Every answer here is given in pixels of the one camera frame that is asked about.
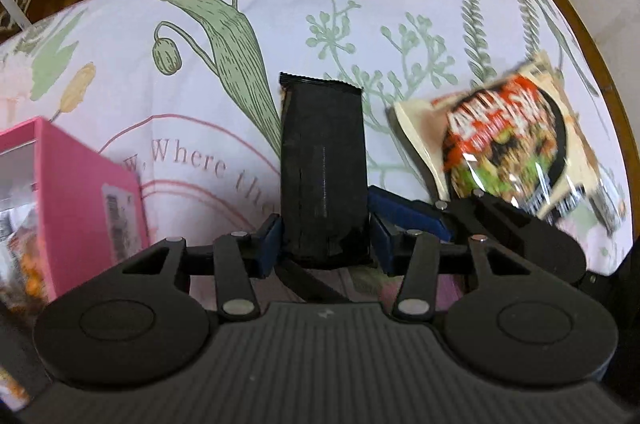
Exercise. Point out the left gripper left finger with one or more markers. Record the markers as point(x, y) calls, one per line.
point(239, 256)

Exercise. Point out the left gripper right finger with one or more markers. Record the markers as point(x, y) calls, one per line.
point(405, 236)

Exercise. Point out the beige instant noodle packet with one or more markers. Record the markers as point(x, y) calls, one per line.
point(516, 138)

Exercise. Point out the black snack packet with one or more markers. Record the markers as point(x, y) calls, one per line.
point(324, 182)

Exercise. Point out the orange candy bag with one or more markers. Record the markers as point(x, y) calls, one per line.
point(23, 288)

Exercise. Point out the pink storage box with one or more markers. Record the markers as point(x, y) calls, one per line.
point(89, 210)

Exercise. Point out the floral bed sheet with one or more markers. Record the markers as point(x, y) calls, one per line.
point(186, 94)

